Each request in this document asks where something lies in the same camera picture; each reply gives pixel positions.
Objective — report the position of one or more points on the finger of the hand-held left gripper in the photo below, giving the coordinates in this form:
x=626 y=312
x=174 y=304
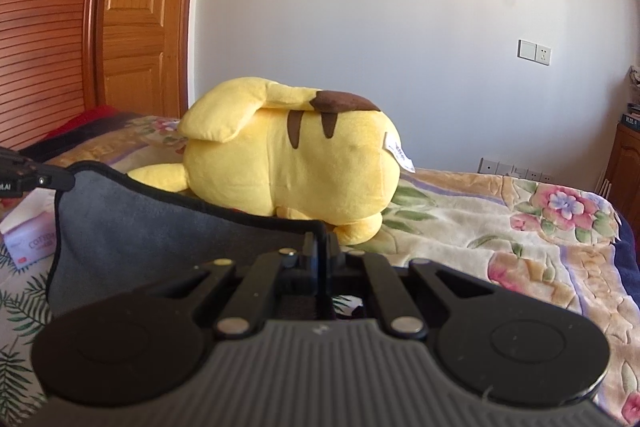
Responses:
x=47 y=179

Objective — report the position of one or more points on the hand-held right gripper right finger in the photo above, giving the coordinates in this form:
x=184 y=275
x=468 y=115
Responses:
x=334 y=268

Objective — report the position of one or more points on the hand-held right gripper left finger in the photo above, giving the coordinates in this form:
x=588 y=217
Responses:
x=310 y=268

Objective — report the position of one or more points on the grey towel with black edge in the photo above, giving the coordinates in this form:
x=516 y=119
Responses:
x=150 y=227

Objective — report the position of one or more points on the white tissue box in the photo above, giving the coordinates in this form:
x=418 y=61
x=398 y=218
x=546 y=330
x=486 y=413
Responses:
x=30 y=242

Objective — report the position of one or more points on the red cloth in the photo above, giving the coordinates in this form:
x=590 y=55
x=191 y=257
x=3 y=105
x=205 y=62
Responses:
x=95 y=119

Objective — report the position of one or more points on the yellow plush toy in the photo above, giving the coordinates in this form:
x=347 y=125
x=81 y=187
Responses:
x=300 y=167

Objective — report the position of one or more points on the leaf print bed sheet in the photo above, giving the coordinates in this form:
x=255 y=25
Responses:
x=20 y=307

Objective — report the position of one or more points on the louvered wooden wardrobe door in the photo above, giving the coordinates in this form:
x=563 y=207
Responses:
x=45 y=32

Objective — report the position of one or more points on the floral blanket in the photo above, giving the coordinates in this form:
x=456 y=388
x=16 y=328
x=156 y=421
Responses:
x=500 y=227

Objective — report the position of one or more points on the panelled wooden door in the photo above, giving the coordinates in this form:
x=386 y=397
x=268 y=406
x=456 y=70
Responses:
x=145 y=7

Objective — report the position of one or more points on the dark blue bedding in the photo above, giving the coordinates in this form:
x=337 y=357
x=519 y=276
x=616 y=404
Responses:
x=629 y=237

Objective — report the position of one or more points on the wooden cabinet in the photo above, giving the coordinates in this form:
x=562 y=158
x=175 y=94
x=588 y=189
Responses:
x=625 y=167

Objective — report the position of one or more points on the stack of books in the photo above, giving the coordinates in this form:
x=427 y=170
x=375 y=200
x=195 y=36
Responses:
x=632 y=114

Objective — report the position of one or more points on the white low wall socket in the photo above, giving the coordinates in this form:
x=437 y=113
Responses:
x=548 y=178
x=505 y=169
x=488 y=166
x=535 y=175
x=521 y=173

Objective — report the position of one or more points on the white wall switch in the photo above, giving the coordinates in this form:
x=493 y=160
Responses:
x=526 y=49

